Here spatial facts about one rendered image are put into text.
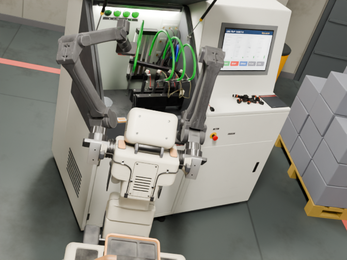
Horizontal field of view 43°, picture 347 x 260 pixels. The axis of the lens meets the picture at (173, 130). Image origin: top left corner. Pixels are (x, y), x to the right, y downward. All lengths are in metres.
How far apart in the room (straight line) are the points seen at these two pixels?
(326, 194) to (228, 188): 0.87
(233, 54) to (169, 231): 1.34
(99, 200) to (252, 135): 1.14
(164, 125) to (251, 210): 2.01
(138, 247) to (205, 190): 1.45
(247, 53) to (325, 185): 1.34
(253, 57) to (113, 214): 1.55
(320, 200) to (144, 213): 2.09
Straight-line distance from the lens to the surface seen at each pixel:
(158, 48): 2.98
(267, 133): 3.20
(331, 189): 3.80
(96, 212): 2.94
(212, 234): 3.37
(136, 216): 2.09
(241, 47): 3.00
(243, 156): 3.22
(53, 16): 5.69
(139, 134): 1.79
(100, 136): 1.89
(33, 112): 4.15
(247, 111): 2.93
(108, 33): 2.02
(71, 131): 3.01
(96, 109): 1.89
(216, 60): 1.90
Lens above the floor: 2.35
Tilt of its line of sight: 33 degrees down
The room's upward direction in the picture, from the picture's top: 17 degrees clockwise
